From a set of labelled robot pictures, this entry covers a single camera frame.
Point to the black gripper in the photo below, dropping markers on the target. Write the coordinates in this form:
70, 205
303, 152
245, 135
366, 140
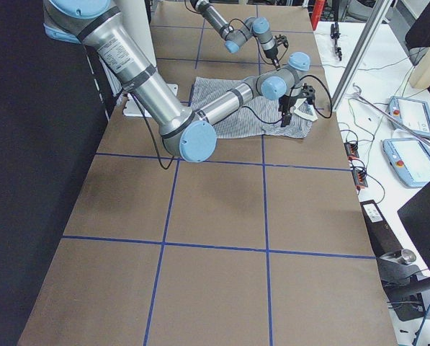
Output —
271, 55
287, 104

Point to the navy white striped polo shirt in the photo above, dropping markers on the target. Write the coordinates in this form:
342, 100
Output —
259, 116

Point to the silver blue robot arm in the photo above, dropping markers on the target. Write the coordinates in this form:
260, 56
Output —
185, 132
236, 29

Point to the orange black connector strip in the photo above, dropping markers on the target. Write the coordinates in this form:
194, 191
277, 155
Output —
357, 166

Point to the upper blue teach pendant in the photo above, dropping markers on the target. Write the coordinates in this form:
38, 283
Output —
412, 113

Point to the blue teach pendant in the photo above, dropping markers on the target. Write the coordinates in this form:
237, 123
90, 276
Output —
412, 113
410, 160

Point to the lower blue teach pendant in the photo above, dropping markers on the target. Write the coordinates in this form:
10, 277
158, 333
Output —
410, 160

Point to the black box with label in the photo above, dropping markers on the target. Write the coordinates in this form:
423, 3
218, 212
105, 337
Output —
381, 236

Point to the black monitor corner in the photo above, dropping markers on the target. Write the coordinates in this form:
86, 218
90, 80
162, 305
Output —
415, 217

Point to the aluminium frame post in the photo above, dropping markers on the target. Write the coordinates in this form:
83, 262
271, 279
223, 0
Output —
370, 29

